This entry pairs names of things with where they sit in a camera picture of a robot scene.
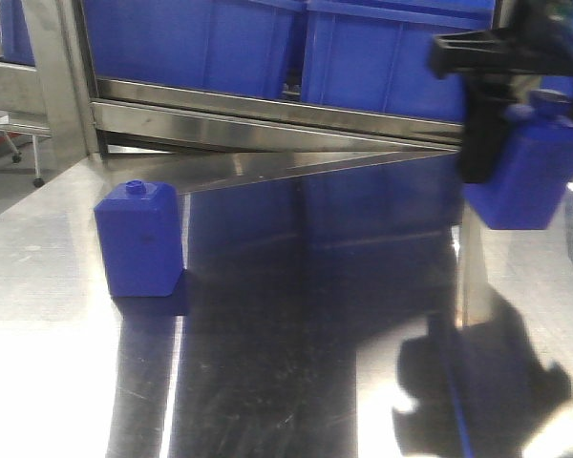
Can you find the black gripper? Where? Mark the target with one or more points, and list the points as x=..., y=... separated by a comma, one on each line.
x=537, y=38

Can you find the blue plastic bin left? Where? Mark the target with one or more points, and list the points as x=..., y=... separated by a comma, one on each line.
x=235, y=47

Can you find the blue plastic bin front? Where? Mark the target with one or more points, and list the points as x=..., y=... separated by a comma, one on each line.
x=372, y=55

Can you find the blue plastic bin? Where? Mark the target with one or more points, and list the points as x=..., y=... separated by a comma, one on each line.
x=235, y=47
x=372, y=55

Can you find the rolling metal cart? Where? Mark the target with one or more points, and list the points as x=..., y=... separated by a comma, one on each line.
x=9, y=138

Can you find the stainless steel shelf rack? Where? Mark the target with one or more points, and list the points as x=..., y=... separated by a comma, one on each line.
x=62, y=98

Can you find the blue bottle-shaped part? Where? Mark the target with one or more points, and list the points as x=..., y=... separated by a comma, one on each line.
x=139, y=229
x=534, y=165

